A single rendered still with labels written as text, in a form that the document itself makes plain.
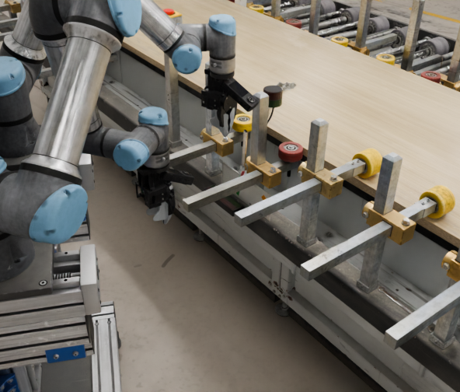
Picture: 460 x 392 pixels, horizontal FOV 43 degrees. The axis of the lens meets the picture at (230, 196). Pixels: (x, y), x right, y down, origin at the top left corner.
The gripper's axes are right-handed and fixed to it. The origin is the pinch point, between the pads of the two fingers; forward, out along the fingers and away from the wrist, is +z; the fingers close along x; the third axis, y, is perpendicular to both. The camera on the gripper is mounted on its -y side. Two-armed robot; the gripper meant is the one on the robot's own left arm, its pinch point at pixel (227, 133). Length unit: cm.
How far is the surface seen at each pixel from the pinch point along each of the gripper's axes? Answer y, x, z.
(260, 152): -7.7, -7.7, 8.0
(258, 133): -7.1, -6.5, 0.7
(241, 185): -7.6, 3.6, 14.3
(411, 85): -30, -90, 9
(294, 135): -10.2, -25.8, 9.2
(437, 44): -21, -159, 15
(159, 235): 69, -45, 99
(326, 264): -50, 34, 4
